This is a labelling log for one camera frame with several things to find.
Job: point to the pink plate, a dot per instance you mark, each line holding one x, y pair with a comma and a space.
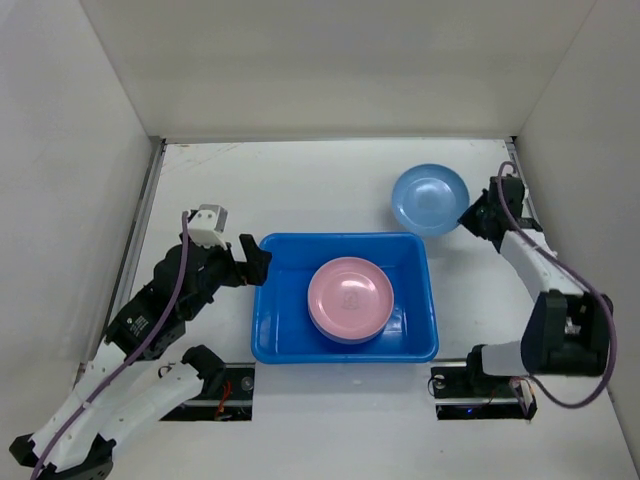
351, 294

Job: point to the purple plate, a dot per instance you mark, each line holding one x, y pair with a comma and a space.
348, 339

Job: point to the blue plastic bin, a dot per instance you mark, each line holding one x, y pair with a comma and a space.
283, 331

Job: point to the left aluminium rail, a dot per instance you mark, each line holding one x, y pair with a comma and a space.
135, 239

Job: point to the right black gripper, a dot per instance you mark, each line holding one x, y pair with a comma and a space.
480, 215

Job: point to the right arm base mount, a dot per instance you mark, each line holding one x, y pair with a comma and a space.
461, 394

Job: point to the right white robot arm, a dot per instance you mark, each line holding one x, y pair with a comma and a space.
568, 330

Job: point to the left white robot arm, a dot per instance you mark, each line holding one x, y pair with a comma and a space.
82, 437

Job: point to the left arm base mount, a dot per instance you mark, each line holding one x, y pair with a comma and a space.
231, 402

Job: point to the blue plate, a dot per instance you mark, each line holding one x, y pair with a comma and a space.
429, 199

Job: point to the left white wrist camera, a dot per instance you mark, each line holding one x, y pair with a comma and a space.
205, 226

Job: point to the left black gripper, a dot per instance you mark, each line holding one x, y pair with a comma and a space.
254, 269

